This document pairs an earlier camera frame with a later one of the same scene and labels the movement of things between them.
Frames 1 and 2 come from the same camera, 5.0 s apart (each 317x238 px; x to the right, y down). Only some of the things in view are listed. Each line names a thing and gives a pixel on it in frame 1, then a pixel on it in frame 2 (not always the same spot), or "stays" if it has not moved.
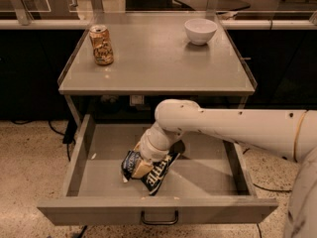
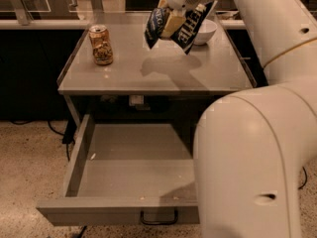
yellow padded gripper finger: (141, 170) → (171, 26)
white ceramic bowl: (199, 31) stays
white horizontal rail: (246, 24) stays
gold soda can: (101, 45) stays
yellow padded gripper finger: (137, 147) → (162, 3)
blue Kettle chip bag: (154, 178) → (186, 33)
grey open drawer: (209, 182) stays
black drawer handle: (158, 222) stays
